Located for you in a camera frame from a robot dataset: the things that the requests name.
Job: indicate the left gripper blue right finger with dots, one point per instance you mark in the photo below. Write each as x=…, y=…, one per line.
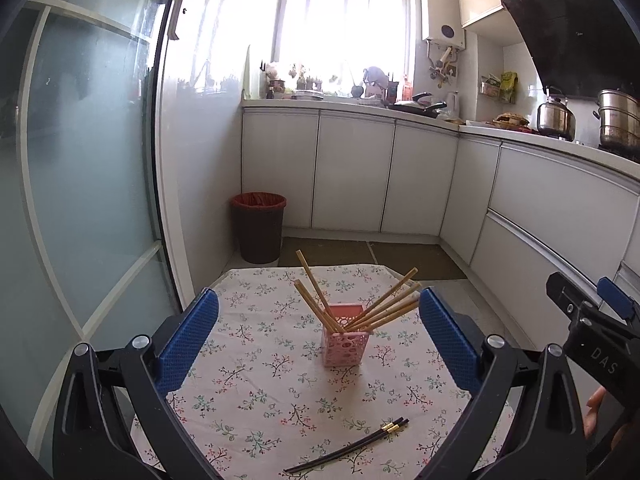
x=545, y=439

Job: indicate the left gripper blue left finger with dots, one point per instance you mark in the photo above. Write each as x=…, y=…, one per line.
x=90, y=437

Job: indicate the black frying pan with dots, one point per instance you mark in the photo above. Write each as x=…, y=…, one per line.
x=420, y=104

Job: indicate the basket of food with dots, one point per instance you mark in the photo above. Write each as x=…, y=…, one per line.
x=510, y=121

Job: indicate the glass sliding door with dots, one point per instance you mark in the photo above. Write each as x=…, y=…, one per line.
x=82, y=254

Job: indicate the bamboo chopstick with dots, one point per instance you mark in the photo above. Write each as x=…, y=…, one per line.
x=380, y=301
x=361, y=327
x=302, y=260
x=411, y=291
x=393, y=316
x=315, y=306

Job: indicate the brown trash bin red liner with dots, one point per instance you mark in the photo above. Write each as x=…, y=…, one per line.
x=257, y=222

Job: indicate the floral tablecloth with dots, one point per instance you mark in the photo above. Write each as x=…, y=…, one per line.
x=259, y=403

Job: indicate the steel steamer pot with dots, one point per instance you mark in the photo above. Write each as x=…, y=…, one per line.
x=618, y=114

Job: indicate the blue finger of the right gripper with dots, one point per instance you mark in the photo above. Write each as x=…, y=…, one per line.
x=570, y=299
x=622, y=304

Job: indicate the steel kettle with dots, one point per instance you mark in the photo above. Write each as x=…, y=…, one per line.
x=554, y=118

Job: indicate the white water heater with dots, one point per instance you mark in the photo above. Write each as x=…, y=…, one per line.
x=441, y=23

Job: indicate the white kitchen cabinets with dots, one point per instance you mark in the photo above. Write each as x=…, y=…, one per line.
x=510, y=208

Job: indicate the black range hood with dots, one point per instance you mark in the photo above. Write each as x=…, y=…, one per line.
x=579, y=47

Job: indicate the person right hand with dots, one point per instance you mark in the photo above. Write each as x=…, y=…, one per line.
x=593, y=405

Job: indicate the pink perforated utensil holder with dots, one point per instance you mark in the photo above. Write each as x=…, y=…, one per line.
x=344, y=349

